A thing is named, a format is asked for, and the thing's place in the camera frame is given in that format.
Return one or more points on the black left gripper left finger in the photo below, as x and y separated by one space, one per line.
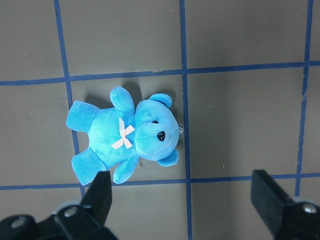
86 220

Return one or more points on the blue teddy bear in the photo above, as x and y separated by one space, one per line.
122 135

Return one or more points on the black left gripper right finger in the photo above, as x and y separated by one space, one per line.
285 217

